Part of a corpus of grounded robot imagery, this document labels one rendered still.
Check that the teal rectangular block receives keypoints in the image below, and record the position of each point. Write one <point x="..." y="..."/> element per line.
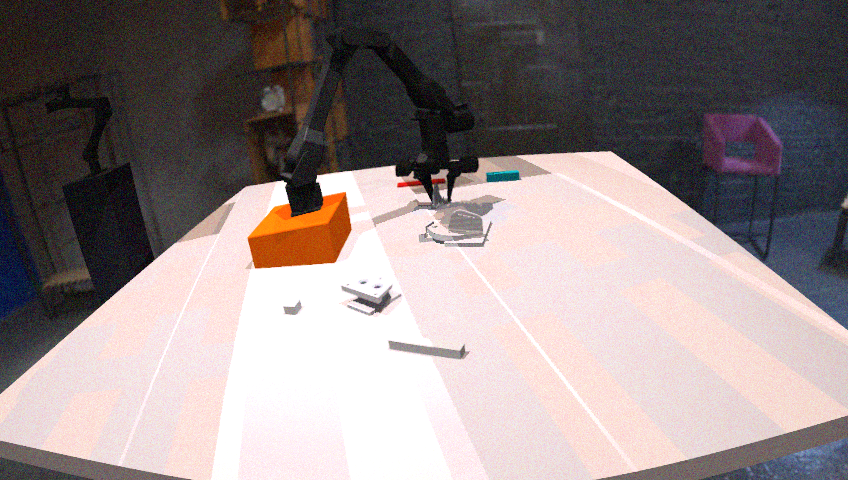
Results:
<point x="502" y="176"/>

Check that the red flat bar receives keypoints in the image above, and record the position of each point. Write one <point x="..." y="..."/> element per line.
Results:
<point x="406" y="184"/>

